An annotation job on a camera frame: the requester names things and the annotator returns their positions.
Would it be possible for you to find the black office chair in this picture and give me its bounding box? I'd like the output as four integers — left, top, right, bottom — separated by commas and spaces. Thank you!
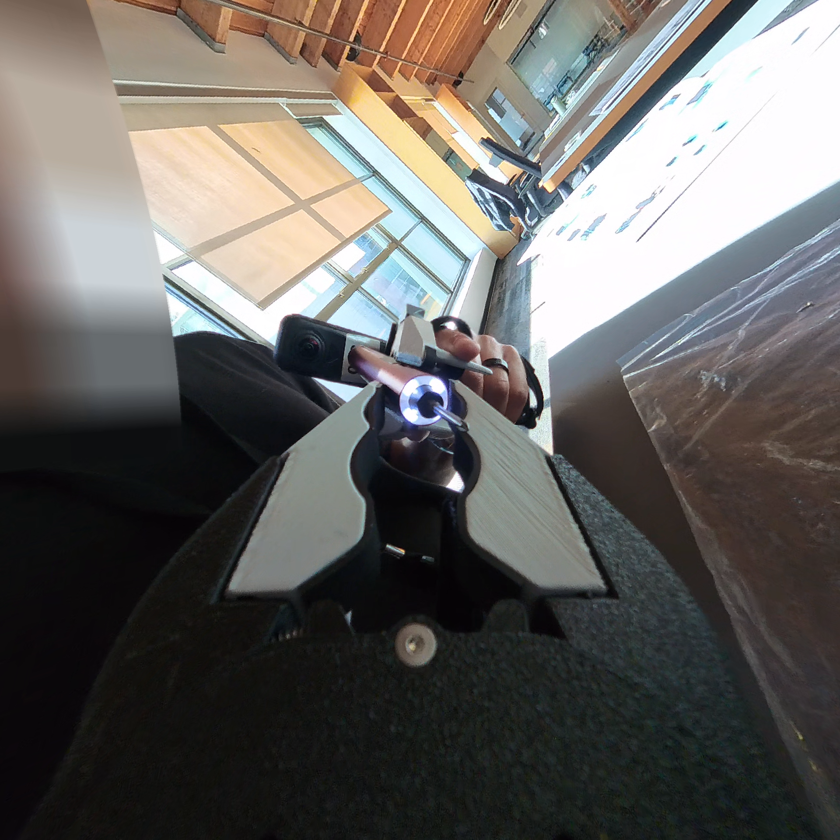
465, 136, 560, 232

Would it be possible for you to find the clear plastic sheet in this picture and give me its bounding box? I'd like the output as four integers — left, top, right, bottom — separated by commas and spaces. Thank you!
616, 222, 840, 791

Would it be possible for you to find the group of small blue parts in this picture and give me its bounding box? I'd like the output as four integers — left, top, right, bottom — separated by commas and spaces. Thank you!
551, 66, 742, 240

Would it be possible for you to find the red electric screwdriver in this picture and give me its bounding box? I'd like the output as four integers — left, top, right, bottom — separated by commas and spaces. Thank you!
350, 346, 471, 437

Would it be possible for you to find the metal ceiling rail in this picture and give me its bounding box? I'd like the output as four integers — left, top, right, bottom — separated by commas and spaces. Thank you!
217, 0, 475, 85

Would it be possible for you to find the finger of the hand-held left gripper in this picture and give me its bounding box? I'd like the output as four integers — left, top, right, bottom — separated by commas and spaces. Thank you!
430, 346, 494, 380
390, 304, 442, 368

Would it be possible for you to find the beige window blind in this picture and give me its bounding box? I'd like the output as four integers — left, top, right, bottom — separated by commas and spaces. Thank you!
129, 119, 392, 311

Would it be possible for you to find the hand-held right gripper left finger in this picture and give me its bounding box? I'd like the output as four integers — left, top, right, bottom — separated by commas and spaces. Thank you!
223, 383, 383, 601

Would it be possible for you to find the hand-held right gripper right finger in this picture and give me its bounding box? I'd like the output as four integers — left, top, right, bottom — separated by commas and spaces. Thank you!
451, 386, 608, 596

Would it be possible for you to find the person's left hand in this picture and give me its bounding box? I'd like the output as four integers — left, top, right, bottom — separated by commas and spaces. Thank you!
434, 318, 538, 429

